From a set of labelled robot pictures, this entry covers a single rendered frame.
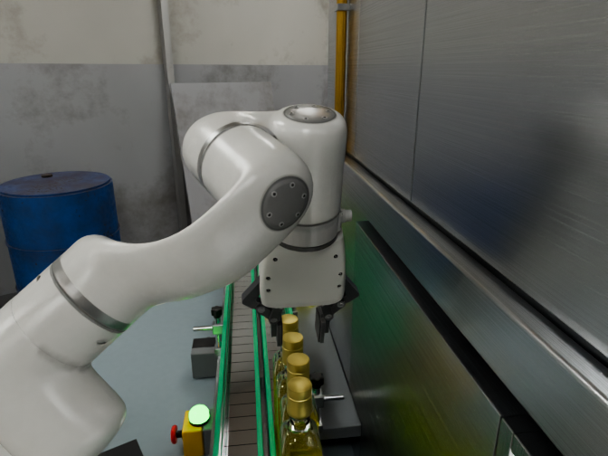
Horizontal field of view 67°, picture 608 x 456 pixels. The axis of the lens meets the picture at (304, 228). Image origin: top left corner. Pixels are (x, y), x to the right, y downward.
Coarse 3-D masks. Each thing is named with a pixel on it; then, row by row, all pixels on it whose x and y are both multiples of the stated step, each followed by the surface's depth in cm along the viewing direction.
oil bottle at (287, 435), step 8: (288, 424) 64; (312, 424) 64; (280, 432) 65; (288, 432) 63; (296, 432) 63; (304, 432) 63; (312, 432) 63; (280, 440) 64; (288, 440) 62; (296, 440) 62; (304, 440) 62; (312, 440) 62; (280, 448) 64; (288, 448) 62; (296, 448) 62; (304, 448) 62; (312, 448) 62; (320, 448) 63
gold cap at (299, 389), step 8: (288, 384) 62; (296, 384) 62; (304, 384) 62; (288, 392) 61; (296, 392) 60; (304, 392) 60; (288, 400) 62; (296, 400) 61; (304, 400) 61; (288, 408) 62; (296, 408) 61; (304, 408) 61; (296, 416) 62; (304, 416) 62
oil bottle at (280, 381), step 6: (282, 372) 76; (276, 378) 76; (282, 378) 74; (276, 384) 76; (282, 384) 73; (276, 390) 76; (282, 390) 73; (276, 396) 77; (276, 402) 78; (276, 408) 78; (276, 414) 79
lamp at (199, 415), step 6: (192, 408) 102; (198, 408) 101; (204, 408) 101; (192, 414) 100; (198, 414) 100; (204, 414) 100; (192, 420) 100; (198, 420) 99; (204, 420) 100; (198, 426) 100
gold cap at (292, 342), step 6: (282, 336) 73; (288, 336) 73; (294, 336) 73; (300, 336) 73; (282, 342) 72; (288, 342) 71; (294, 342) 71; (300, 342) 72; (282, 348) 73; (288, 348) 72; (294, 348) 71; (300, 348) 72; (282, 354) 73; (288, 354) 72; (282, 360) 73
